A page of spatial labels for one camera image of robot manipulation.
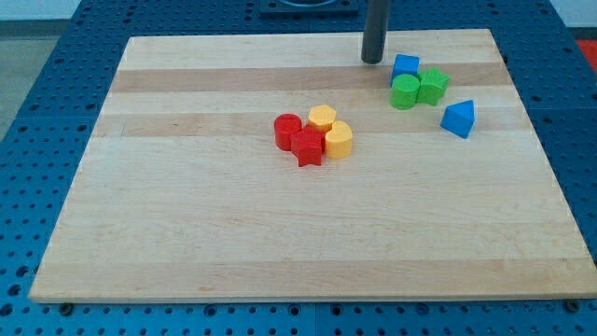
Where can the red cylinder block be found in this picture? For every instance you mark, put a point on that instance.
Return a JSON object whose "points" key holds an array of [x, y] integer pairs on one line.
{"points": [[284, 127]]}

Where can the light wooden board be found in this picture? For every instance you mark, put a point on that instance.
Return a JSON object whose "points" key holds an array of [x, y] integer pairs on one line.
{"points": [[183, 196]]}

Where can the blue cube block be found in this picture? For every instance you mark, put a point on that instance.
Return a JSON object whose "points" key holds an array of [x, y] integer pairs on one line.
{"points": [[404, 65]]}

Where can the yellow hexagon block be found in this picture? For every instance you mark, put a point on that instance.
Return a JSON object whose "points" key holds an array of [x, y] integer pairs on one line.
{"points": [[321, 117]]}

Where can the green cylinder block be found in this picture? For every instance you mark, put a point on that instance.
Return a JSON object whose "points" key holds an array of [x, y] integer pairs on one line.
{"points": [[404, 91]]}

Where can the red star block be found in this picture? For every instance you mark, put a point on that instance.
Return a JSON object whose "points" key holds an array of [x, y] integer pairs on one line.
{"points": [[308, 146]]}

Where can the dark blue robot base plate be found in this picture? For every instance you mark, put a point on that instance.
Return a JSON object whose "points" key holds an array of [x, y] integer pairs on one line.
{"points": [[270, 8]]}

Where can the yellow heart block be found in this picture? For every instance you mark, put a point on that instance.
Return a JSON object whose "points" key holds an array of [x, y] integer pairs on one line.
{"points": [[339, 140]]}

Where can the green star block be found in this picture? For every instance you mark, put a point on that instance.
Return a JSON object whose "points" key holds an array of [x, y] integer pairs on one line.
{"points": [[433, 85]]}

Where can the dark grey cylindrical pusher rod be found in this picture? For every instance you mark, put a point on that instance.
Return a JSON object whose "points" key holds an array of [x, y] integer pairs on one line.
{"points": [[375, 30]]}

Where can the blue triangular prism block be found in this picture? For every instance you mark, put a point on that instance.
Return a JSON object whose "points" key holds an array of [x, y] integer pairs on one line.
{"points": [[459, 118]]}

